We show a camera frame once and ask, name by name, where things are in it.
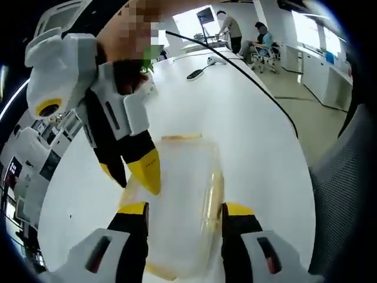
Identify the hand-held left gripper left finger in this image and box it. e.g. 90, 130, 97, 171
55, 202, 150, 283

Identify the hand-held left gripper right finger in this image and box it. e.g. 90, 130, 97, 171
220, 202, 315, 283

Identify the clear box with yellow buckle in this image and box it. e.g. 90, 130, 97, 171
118, 133, 225, 280

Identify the green potted plant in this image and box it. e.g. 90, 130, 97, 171
140, 58, 156, 75

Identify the ceiling air conditioner vent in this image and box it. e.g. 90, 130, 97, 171
33, 0, 92, 34

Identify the white shelving unit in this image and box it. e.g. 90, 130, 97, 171
12, 109, 85, 222

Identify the white table device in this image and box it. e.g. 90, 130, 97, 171
207, 55, 227, 67

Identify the grey mesh chair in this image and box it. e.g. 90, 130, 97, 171
307, 101, 377, 283

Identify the monitor on stand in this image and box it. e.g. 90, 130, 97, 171
196, 8, 215, 38

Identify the blue office chair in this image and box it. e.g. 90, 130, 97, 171
252, 42, 281, 74

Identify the white cabinet row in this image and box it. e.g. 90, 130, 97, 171
301, 44, 355, 109

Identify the black cable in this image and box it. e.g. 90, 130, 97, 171
166, 30, 299, 139

